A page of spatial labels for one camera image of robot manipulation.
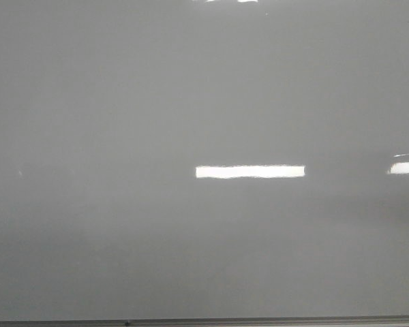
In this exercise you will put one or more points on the white whiteboard with aluminium frame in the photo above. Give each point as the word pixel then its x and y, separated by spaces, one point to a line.
pixel 201 159

